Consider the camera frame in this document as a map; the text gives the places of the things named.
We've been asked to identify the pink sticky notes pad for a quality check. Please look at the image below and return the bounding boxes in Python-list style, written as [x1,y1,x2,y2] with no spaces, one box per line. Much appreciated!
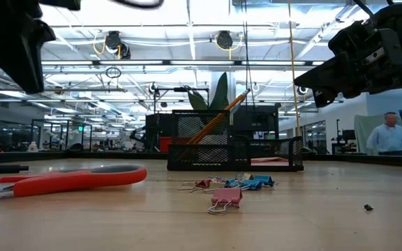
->
[250,156,290,167]

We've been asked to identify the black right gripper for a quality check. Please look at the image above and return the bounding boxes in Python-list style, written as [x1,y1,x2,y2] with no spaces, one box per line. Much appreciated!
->
[293,1,402,108]

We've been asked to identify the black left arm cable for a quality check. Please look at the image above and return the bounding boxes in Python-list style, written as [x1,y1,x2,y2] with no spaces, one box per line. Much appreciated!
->
[110,0,165,10]

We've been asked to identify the blue binder clip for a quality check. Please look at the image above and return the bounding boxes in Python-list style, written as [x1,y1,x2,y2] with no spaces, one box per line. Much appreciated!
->
[223,178,263,191]
[252,174,276,188]

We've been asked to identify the pale green cloth cover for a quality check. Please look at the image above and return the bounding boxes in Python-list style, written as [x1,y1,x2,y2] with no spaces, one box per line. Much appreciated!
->
[353,114,380,155]

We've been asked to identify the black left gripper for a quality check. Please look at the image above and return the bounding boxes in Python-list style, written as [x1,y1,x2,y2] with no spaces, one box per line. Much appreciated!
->
[0,0,82,94]

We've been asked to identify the red box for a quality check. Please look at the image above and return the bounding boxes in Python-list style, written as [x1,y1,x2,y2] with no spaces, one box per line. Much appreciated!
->
[158,136,199,153]

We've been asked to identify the orange pencil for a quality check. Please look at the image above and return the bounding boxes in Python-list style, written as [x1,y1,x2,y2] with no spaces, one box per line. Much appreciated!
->
[186,88,252,146]

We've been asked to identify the pink binder clip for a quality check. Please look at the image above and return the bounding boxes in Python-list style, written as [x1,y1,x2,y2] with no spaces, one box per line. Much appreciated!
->
[207,188,244,215]

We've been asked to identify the black mesh desk organizer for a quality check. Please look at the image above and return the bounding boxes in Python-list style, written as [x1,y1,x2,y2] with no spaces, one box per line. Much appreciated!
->
[167,109,305,172]

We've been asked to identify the black ceiling cable reel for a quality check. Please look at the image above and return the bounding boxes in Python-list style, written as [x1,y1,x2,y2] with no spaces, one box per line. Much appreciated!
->
[214,30,235,50]
[105,30,132,60]

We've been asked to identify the red binder clip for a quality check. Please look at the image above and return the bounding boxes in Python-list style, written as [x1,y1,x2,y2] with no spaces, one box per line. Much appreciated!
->
[193,178,212,190]

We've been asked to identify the red-handled scissors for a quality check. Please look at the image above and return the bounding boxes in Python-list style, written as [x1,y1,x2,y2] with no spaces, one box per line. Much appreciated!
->
[0,164,148,202]

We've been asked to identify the black marker pen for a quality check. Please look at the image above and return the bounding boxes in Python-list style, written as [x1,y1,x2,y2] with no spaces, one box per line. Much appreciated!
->
[0,164,30,175]

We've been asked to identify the black equipment case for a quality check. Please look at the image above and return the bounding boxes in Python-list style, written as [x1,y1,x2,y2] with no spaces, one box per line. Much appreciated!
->
[144,113,171,151]

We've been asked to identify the snake plant in white pot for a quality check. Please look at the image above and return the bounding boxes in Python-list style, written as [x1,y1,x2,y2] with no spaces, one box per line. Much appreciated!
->
[183,72,250,116]

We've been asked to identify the person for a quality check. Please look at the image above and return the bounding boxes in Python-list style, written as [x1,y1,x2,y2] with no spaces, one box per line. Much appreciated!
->
[366,111,402,156]

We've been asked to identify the silver wire paper clip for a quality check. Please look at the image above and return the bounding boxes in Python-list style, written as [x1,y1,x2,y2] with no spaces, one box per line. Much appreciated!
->
[178,185,206,194]

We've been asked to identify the black computer tower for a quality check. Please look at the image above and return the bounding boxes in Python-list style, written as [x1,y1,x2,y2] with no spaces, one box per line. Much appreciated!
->
[228,104,280,141]

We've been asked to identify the yellow hanging cable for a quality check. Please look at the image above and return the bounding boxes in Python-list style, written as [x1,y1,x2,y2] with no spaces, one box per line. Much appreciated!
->
[287,0,302,137]

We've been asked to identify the black aluminium table frame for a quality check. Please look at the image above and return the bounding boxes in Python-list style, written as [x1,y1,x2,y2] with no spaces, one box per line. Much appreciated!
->
[0,149,402,169]

